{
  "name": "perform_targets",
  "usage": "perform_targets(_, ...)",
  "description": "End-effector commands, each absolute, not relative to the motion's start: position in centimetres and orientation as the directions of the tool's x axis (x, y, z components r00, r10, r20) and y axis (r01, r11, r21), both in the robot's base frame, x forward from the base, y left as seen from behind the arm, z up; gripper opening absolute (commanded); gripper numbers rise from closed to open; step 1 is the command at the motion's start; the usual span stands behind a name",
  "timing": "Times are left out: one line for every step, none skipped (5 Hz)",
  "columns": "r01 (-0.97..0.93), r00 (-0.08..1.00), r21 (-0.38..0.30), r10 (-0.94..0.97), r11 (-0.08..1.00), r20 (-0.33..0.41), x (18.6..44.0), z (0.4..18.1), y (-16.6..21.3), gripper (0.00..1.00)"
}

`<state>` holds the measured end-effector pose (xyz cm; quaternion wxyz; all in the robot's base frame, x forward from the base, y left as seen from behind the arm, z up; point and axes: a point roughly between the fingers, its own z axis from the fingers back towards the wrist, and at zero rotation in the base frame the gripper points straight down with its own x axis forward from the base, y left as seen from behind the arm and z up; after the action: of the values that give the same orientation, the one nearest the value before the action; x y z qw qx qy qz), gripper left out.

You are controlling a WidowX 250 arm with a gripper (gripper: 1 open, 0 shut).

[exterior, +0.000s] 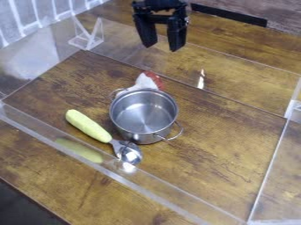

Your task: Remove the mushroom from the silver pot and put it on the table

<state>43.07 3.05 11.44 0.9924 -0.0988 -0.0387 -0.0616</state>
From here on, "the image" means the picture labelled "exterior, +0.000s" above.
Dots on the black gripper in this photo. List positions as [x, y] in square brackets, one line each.
[153, 12]

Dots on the red and white mushroom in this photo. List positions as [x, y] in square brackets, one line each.
[148, 80]

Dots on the silver pot with handles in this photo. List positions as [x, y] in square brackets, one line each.
[145, 114]

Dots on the black strip on table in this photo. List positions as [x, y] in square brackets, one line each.
[244, 18]

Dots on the clear acrylic triangle bracket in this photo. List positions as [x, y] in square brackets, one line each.
[86, 40]

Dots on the spoon with yellow handle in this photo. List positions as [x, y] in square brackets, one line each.
[125, 149]

